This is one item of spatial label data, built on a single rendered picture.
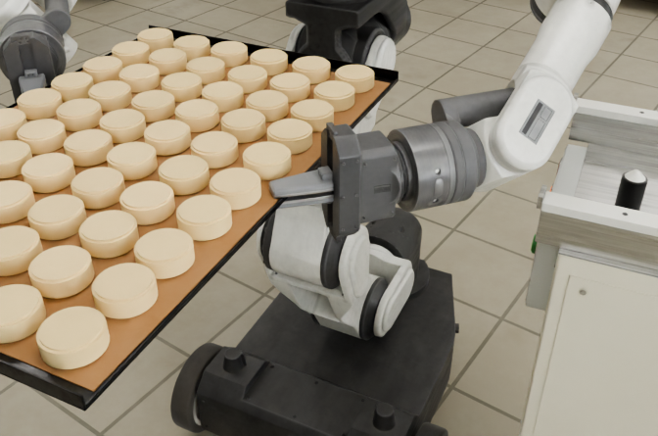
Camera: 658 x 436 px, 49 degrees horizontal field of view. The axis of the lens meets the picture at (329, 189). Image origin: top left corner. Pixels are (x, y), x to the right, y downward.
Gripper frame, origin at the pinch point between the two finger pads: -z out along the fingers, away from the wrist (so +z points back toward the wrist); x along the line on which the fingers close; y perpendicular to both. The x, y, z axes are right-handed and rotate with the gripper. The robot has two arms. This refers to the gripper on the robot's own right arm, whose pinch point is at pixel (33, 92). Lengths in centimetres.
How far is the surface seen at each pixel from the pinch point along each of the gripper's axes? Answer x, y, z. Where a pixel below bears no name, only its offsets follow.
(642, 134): -12, 84, -17
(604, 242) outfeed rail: -13, 62, -37
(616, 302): -21, 64, -39
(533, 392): -40, 59, -34
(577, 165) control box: -15, 73, -17
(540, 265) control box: -22, 60, -29
